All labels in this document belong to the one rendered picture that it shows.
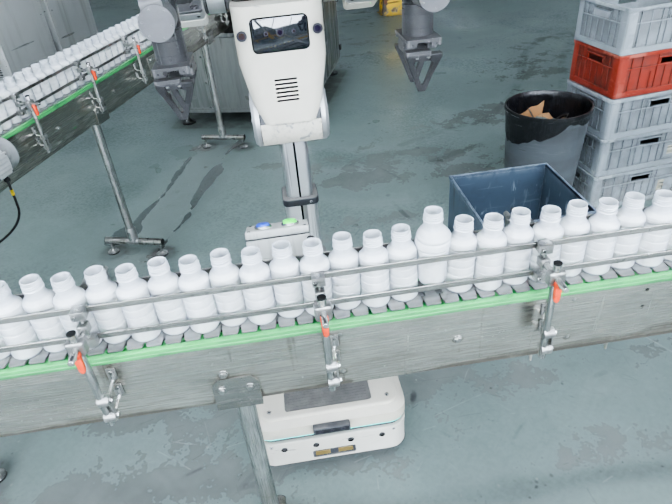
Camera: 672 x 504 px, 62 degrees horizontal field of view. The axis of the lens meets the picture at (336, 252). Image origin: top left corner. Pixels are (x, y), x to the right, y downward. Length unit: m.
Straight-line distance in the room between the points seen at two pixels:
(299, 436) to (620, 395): 1.25
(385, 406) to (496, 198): 0.78
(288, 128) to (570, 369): 1.55
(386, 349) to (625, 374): 1.51
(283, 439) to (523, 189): 1.15
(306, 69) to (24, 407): 1.02
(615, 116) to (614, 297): 2.12
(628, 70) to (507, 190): 1.57
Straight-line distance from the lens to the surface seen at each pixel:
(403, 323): 1.17
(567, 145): 3.20
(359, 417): 1.96
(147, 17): 0.99
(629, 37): 3.24
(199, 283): 1.10
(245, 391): 1.24
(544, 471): 2.18
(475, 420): 2.27
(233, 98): 4.95
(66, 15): 7.75
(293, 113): 1.56
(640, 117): 3.48
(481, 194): 1.84
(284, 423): 1.96
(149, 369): 1.21
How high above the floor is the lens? 1.75
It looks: 34 degrees down
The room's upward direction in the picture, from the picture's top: 5 degrees counter-clockwise
